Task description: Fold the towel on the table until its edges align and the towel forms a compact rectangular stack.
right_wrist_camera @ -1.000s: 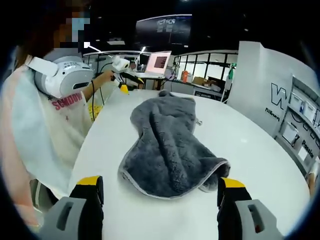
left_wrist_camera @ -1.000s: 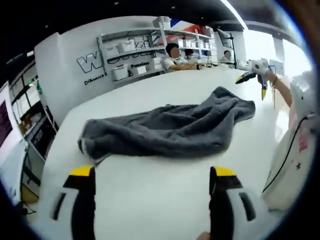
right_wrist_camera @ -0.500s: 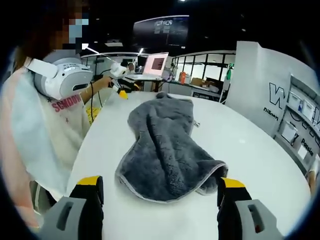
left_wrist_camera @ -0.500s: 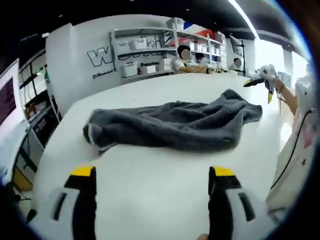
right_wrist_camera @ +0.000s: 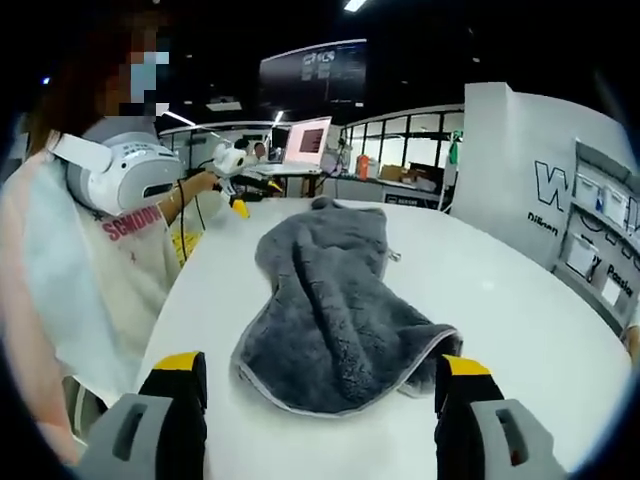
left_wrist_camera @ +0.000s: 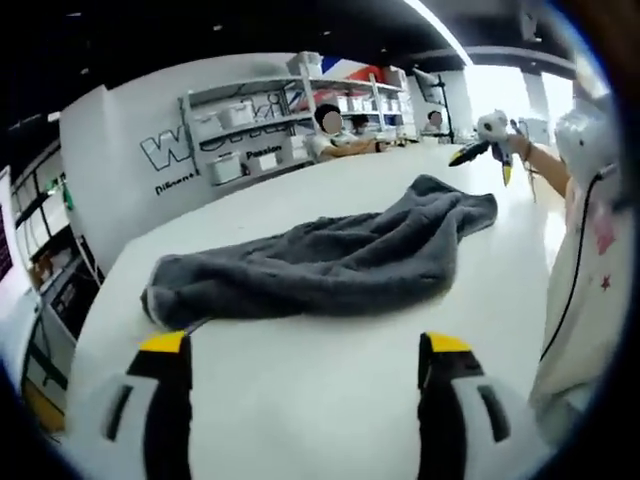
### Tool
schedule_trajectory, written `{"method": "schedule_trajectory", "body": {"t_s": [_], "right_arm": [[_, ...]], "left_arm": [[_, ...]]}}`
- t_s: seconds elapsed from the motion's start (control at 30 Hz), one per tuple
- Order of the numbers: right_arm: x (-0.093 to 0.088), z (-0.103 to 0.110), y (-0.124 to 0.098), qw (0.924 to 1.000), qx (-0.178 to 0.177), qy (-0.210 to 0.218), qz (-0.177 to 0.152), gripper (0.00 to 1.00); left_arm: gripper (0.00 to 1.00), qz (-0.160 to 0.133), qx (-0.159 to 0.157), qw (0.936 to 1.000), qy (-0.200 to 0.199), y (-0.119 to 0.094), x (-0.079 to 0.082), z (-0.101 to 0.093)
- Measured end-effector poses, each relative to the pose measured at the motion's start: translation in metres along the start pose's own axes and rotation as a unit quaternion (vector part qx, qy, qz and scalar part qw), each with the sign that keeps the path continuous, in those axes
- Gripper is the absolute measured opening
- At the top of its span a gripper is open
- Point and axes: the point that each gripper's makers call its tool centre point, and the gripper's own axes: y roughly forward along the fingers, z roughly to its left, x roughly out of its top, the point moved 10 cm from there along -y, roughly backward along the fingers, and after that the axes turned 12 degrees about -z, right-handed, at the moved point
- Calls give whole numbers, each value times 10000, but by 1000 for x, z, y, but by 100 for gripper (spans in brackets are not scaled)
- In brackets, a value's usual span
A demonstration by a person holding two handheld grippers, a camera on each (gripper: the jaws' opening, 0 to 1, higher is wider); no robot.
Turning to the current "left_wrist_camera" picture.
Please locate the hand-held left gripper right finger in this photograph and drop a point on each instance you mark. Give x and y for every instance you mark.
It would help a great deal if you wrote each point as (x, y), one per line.
(465, 425)

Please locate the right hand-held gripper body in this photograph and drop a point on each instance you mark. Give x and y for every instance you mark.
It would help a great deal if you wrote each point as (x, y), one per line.
(492, 125)

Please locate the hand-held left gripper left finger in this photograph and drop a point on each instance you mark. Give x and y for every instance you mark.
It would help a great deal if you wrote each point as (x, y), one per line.
(135, 425)

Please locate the grey towel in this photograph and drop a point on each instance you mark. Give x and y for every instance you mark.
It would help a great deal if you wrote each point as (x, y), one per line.
(325, 260)

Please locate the person's right hand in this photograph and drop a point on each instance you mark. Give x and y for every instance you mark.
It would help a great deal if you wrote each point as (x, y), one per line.
(524, 149)

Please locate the white chest-worn device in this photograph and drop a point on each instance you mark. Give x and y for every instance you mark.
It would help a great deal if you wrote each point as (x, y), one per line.
(585, 145)

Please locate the ceiling light strip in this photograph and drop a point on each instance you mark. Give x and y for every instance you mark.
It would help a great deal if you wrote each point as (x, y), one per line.
(445, 35)

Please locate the row of white storage bins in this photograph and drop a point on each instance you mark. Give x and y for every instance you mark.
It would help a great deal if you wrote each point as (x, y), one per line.
(375, 103)

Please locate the metal storage rack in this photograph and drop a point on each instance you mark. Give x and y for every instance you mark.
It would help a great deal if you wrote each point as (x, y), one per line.
(186, 130)
(375, 92)

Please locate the grey counter cabinet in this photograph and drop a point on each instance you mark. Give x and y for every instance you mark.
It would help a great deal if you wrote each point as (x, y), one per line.
(70, 295)

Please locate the red blue striped banner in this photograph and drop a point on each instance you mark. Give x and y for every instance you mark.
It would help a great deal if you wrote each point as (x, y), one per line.
(350, 67)

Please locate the person's white printed shirt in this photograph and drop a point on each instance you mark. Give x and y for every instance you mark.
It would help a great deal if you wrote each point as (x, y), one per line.
(595, 325)

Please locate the white table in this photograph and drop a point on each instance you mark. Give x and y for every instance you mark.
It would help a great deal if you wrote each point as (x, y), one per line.
(300, 380)

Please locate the stacked white crates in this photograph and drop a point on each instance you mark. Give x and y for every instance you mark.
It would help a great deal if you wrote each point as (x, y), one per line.
(304, 62)

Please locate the white storage box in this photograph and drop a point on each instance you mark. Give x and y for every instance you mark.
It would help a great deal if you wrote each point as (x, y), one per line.
(223, 170)
(235, 116)
(207, 126)

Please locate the green hanging cloth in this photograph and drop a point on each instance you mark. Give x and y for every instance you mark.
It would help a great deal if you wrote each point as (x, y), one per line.
(68, 197)

